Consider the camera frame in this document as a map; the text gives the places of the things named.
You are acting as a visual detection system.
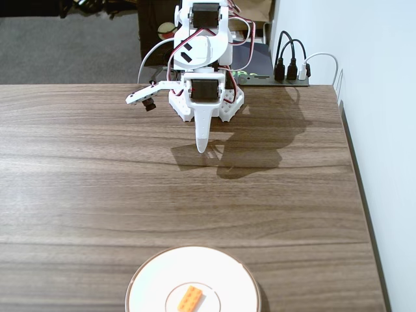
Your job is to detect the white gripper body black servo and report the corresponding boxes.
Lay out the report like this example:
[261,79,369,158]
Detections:
[183,73,226,111]

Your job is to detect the orange lego block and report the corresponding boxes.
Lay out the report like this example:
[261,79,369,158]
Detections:
[177,285,206,311]

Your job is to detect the white plate with brown rings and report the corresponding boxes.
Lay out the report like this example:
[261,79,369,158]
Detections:
[125,245,263,312]

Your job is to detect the black usb hub bar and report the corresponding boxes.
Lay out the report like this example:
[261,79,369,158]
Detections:
[239,73,309,88]

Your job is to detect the dark navy box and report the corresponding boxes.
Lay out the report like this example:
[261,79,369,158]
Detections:
[231,40,274,79]

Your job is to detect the round white red ball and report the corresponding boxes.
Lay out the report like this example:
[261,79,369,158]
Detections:
[157,21,178,42]

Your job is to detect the black furniture panel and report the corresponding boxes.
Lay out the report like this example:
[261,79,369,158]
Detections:
[136,0,178,85]

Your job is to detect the black furniture base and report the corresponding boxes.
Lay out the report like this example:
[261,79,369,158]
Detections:
[0,0,137,19]

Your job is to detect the red white black servo wire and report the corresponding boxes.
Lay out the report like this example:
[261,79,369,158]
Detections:
[227,18,257,72]
[166,28,205,82]
[226,0,243,19]

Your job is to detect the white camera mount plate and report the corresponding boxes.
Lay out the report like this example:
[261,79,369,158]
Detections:
[125,81,186,105]

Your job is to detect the white and black camera cable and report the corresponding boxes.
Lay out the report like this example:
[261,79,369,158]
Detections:
[136,38,176,86]

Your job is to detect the black usb cable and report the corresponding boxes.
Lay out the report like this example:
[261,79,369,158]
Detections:
[279,38,307,81]
[274,30,296,81]

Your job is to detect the grey metal frame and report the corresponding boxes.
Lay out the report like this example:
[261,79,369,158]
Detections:
[262,21,274,45]

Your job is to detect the white usb cable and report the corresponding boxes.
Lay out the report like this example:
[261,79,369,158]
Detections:
[298,51,341,88]

